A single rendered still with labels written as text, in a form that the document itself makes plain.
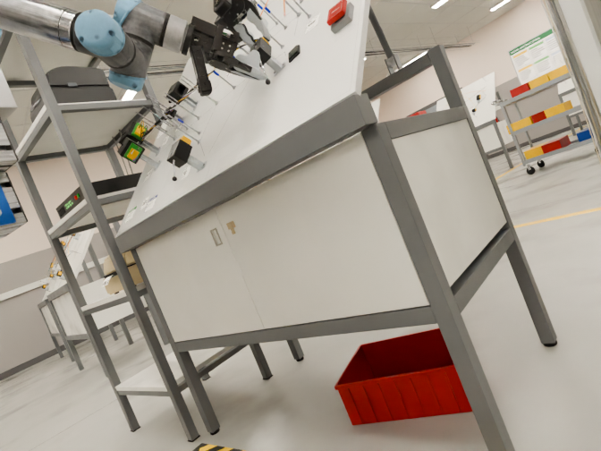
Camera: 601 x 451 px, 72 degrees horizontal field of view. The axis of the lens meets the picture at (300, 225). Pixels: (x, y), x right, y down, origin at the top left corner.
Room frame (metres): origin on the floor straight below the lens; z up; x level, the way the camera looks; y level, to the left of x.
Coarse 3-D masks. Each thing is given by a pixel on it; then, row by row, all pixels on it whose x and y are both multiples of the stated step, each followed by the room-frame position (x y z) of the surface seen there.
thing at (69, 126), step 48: (0, 48) 1.78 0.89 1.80; (48, 48) 1.96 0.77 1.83; (48, 96) 1.63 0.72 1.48; (48, 144) 2.00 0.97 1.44; (96, 144) 2.26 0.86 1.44; (48, 240) 2.01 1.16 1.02; (144, 288) 1.68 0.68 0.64; (96, 336) 2.00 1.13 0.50; (144, 336) 1.64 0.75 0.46; (144, 384) 1.82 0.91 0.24; (192, 432) 1.64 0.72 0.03
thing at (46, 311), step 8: (72, 240) 5.59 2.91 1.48; (64, 248) 6.33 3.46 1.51; (56, 264) 6.35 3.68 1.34; (56, 272) 5.86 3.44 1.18; (88, 272) 5.59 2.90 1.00; (56, 280) 5.36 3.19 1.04; (48, 288) 5.95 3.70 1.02; (40, 304) 5.78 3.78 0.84; (48, 304) 5.24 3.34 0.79; (40, 312) 6.15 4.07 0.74; (48, 312) 5.55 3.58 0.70; (48, 320) 5.86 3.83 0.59; (56, 320) 5.25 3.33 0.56; (48, 328) 6.13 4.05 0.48; (56, 328) 5.47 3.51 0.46; (112, 328) 5.59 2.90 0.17; (56, 344) 6.14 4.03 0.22; (64, 344) 5.24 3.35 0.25; (72, 360) 5.24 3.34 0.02
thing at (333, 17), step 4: (344, 0) 0.98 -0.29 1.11; (336, 4) 0.99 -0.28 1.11; (340, 4) 0.97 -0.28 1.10; (344, 4) 0.97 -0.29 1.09; (332, 8) 1.00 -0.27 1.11; (336, 8) 0.98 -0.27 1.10; (340, 8) 0.97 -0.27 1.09; (344, 8) 0.96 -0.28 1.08; (328, 12) 1.00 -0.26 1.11; (332, 12) 0.99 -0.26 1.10; (336, 12) 0.97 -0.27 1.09; (340, 12) 0.96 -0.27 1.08; (344, 12) 0.96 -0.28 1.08; (328, 16) 0.99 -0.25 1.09; (332, 16) 0.98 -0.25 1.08; (336, 16) 0.97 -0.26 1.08; (340, 16) 0.97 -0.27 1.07; (328, 20) 0.98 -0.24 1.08; (332, 20) 0.98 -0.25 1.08; (336, 20) 0.98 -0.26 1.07; (328, 24) 0.99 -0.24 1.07
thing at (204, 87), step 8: (192, 48) 0.98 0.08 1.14; (200, 48) 0.99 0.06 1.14; (192, 56) 0.99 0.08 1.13; (200, 56) 0.99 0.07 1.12; (192, 64) 1.03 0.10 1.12; (200, 64) 0.99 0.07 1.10; (200, 72) 0.99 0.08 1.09; (200, 80) 1.00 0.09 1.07; (208, 80) 1.00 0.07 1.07; (200, 88) 1.00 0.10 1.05; (208, 88) 1.00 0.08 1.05
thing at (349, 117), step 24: (360, 96) 0.83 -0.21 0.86; (312, 120) 0.89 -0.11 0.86; (336, 120) 0.85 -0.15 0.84; (360, 120) 0.82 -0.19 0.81; (288, 144) 0.94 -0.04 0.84; (312, 144) 0.90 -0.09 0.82; (240, 168) 1.06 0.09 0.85; (264, 168) 1.01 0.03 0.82; (288, 168) 1.02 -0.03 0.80; (192, 192) 1.21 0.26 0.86; (216, 192) 1.15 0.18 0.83; (240, 192) 1.13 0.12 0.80; (168, 216) 1.32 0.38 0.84; (192, 216) 1.25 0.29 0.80; (120, 240) 1.57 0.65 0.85; (144, 240) 1.46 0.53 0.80
